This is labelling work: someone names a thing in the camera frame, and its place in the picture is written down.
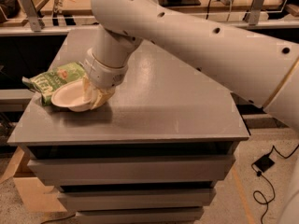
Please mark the black power adapter with cable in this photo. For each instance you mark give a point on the black power adapter with cable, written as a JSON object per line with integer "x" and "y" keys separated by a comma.
{"x": 259, "y": 167}

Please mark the left metal rail bracket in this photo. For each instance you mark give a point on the left metal rail bracket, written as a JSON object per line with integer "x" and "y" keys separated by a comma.
{"x": 36, "y": 24}

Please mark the cardboard piece on floor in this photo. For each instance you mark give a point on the cardboard piece on floor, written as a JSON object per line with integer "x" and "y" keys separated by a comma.
{"x": 35, "y": 196}

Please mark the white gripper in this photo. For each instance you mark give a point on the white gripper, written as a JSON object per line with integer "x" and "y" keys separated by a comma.
{"x": 104, "y": 73}

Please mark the white paper bowl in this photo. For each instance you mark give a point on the white paper bowl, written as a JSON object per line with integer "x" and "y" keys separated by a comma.
{"x": 71, "y": 96}

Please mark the metal rail bracket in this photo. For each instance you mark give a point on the metal rail bracket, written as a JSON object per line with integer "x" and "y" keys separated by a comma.
{"x": 252, "y": 16}
{"x": 36, "y": 24}

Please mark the green jalapeno chip bag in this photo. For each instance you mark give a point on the green jalapeno chip bag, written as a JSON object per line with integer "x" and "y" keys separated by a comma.
{"x": 48, "y": 82}

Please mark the grey drawer cabinet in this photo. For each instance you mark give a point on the grey drawer cabinet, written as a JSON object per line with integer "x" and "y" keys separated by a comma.
{"x": 153, "y": 153}

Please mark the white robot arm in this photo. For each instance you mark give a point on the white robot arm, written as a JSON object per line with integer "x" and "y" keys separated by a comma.
{"x": 261, "y": 69}

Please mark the right metal rail bracket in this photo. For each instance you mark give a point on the right metal rail bracket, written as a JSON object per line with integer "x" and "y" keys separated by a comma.
{"x": 252, "y": 16}

